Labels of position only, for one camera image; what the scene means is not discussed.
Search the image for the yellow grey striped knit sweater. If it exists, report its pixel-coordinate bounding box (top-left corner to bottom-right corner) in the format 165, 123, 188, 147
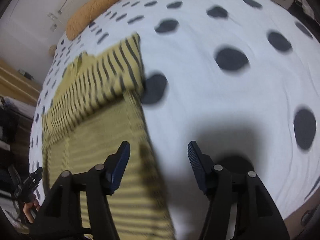
42, 33, 174, 239

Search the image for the brown round plush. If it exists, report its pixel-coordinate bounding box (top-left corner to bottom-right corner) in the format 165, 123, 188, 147
48, 45, 57, 57

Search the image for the person's left hand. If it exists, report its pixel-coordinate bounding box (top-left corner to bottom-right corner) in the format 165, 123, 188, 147
23, 198, 41, 223

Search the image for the yellow curtain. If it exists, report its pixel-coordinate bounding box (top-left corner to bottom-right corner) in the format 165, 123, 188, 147
0, 59, 41, 106

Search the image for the white black-dotted bed cover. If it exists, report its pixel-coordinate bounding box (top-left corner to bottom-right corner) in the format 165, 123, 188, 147
29, 0, 319, 234

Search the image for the orange fuzzy bolster pillow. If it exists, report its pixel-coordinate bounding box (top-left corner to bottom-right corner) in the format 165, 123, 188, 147
66, 0, 120, 41

